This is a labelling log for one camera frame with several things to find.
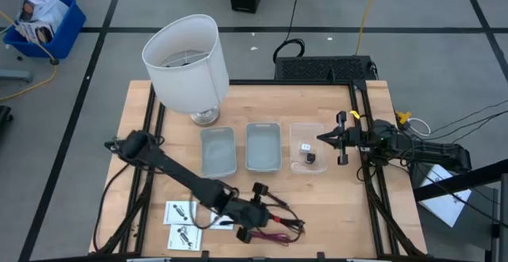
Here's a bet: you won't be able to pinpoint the black arm base cable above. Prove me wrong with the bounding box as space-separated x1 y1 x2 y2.
92 162 133 252

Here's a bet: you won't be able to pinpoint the white shade silver table lamp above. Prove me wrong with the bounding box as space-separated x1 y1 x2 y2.
141 13 230 128

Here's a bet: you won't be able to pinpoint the yellow hanging cable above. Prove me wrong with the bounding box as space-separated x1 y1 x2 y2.
353 0 383 57

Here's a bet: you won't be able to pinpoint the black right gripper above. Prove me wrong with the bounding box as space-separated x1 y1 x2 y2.
316 110 375 167

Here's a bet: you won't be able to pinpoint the instruction card lower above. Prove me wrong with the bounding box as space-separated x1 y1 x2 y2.
167 224 203 252

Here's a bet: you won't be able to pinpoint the white bag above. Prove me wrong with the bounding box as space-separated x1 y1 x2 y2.
22 0 71 33

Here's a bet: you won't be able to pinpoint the black floor cables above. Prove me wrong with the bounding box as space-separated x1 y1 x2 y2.
429 98 508 145

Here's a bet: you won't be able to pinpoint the grey metal bar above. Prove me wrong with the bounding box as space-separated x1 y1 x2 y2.
0 68 33 83

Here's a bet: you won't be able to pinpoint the clear plastic bin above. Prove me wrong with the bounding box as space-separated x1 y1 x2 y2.
288 121 329 175

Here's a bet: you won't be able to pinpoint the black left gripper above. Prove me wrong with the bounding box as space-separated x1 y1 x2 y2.
224 182 281 244

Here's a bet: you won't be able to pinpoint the grey plastic bin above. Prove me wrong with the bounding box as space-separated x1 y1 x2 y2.
244 121 284 173
199 125 238 179

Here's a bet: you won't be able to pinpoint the yellow cable connector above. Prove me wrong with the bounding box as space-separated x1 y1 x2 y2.
394 110 414 126

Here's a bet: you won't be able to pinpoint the yellow floor cable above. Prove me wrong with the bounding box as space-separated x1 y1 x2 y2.
0 10 60 102

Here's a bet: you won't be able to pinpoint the white paper sheet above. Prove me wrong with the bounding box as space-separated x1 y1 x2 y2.
418 164 473 229

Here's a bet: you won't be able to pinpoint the blue plastic crate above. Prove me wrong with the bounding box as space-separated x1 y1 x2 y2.
2 0 87 61

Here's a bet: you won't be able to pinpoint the black hanging cable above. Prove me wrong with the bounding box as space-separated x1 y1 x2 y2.
271 0 307 65

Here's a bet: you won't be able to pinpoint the black braided cable red strap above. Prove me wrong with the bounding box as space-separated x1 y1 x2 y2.
260 192 307 235

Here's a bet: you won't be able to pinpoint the black metal beam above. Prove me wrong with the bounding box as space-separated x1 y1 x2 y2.
412 159 508 203

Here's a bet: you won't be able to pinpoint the black table frame rails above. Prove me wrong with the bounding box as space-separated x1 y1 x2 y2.
93 78 429 260

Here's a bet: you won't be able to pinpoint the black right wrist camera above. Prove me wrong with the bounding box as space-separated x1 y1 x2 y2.
348 129 364 148

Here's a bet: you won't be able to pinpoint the printed cardboard box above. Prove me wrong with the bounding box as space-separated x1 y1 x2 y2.
17 21 56 45

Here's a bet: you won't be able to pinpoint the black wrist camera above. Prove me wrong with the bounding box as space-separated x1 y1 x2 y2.
348 129 364 148
237 205 260 225

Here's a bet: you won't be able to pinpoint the grey metal post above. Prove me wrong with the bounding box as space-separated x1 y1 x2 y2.
489 172 508 262

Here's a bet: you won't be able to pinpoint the black grille equipment case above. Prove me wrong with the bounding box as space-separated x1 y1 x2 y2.
274 55 379 82

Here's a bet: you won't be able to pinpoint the white cable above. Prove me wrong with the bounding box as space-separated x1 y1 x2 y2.
407 117 433 137

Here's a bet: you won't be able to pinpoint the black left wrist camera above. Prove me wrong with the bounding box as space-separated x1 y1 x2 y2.
237 205 260 225

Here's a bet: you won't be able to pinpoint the pink black braided cable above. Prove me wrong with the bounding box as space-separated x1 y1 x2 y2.
249 229 297 248

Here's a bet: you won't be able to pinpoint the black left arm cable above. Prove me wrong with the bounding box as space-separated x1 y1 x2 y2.
188 192 224 230

